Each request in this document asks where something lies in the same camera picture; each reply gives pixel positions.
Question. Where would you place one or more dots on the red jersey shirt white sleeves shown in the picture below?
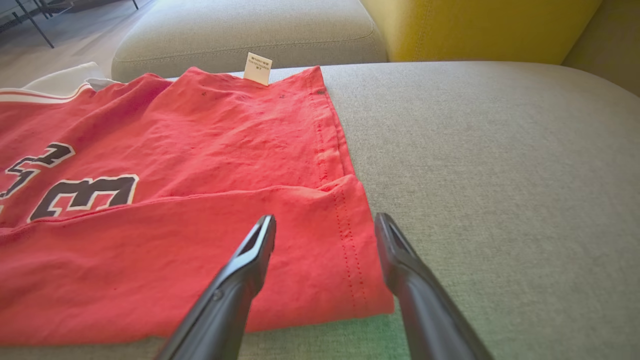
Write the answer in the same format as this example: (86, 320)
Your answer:
(200, 150)

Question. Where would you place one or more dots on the large grey sofa seat cushion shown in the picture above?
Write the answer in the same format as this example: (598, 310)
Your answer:
(500, 200)

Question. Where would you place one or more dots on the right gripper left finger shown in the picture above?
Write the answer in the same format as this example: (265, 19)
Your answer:
(220, 320)

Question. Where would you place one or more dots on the round coffee table black legs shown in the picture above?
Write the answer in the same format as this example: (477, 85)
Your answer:
(55, 7)

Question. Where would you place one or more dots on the yellow sofa back cushion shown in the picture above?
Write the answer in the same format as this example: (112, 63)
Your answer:
(475, 30)

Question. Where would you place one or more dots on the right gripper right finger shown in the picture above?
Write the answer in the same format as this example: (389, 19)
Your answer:
(430, 320)

